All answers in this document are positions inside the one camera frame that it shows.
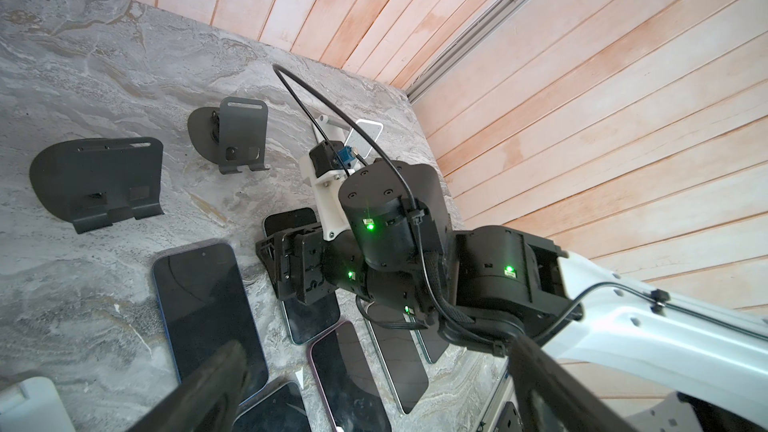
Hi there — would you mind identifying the dark stand behind back-left phone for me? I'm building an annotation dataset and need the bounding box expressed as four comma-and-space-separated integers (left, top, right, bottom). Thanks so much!
29, 137, 163, 234

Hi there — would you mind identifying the purple phone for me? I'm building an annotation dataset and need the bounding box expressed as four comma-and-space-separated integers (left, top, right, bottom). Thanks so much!
308, 321, 392, 432

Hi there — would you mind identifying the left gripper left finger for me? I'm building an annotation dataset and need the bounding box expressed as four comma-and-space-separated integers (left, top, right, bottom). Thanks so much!
131, 340, 250, 431

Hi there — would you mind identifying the blue phone reflective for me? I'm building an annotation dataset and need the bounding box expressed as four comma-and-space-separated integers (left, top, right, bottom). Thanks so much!
152, 242, 269, 403

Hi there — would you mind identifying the black phone round stand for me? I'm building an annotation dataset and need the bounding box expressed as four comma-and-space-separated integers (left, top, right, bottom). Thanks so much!
415, 325, 449, 364

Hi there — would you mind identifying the white phone stand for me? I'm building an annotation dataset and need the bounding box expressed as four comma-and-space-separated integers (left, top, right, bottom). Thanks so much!
1, 377, 75, 432
313, 114, 384, 159

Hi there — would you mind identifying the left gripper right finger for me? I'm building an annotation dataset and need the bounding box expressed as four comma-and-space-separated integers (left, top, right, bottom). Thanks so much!
507, 336, 633, 431

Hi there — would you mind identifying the dark stand behind blue phone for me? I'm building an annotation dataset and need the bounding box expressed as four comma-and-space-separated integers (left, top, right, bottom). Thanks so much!
187, 97, 269, 175

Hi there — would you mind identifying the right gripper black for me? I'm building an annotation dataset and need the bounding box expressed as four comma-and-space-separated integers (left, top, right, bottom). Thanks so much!
255, 160, 453, 315

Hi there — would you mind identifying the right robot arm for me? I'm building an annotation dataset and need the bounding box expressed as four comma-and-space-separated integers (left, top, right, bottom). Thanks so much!
256, 159, 767, 431

